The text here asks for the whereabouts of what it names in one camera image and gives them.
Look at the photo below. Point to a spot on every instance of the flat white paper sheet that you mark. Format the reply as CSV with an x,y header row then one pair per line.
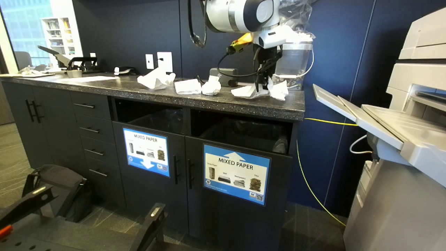
x,y
74,79

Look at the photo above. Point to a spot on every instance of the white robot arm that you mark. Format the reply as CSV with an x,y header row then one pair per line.
x,y
258,23

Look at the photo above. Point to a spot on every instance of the right mixed paper sign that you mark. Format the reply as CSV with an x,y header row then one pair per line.
x,y
236,174

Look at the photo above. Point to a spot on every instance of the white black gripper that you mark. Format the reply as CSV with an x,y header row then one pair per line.
x,y
271,45

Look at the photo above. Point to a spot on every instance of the white wall switch plate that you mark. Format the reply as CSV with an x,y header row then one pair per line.
x,y
150,62

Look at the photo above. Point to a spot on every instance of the left mixed paper sign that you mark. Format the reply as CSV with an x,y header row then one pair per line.
x,y
147,151

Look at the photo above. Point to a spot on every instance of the dark cabinet with drawers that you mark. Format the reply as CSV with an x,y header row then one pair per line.
x,y
80,126

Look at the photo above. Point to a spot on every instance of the mixed paper sign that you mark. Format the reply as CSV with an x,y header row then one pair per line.
x,y
236,174
147,151

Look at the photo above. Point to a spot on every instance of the white office printer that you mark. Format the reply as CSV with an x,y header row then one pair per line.
x,y
400,200

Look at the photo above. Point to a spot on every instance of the white wall outlet plate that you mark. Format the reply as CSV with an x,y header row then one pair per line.
x,y
165,61

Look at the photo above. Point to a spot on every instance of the black cart frame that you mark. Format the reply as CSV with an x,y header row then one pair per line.
x,y
48,218

